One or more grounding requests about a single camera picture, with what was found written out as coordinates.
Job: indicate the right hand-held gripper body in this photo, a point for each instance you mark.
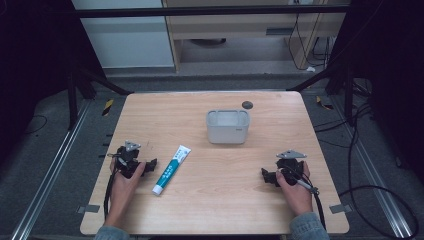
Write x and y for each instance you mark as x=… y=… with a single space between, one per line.
x=290 y=166

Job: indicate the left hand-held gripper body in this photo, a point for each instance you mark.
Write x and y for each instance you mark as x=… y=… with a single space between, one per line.
x=127 y=159

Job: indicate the person's right hand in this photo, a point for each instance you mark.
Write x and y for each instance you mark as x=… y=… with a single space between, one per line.
x=296 y=196

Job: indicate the person's left hand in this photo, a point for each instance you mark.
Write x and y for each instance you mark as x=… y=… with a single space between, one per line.
x=122 y=191

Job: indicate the white and teal toothpaste tube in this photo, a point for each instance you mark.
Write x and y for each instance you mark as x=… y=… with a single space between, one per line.
x=170 y=170

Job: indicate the yellow black hazard tape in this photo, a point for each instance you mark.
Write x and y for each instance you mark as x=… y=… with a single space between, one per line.
x=324 y=103
x=107 y=107

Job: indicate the grey plastic container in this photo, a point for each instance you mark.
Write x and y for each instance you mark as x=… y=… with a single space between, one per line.
x=228 y=127

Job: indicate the grey tape strip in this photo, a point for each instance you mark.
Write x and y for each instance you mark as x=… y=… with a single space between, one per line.
x=340 y=209
x=88 y=209

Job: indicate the dark round table mark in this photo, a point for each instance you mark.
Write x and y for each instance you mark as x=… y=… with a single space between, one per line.
x=247 y=105

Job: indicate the black metal stand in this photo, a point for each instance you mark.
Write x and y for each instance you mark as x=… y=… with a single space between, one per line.
x=74 y=90
x=346 y=83

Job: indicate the white cabinet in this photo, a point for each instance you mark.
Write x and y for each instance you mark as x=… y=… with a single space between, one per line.
x=126 y=36

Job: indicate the wooden desk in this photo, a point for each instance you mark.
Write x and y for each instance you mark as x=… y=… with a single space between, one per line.
x=240 y=30

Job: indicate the black horizontal bar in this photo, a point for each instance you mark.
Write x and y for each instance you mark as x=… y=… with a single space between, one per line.
x=206 y=12

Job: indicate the aluminium floor rail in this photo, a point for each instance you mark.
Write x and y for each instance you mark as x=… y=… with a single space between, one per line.
x=50 y=173
x=376 y=180

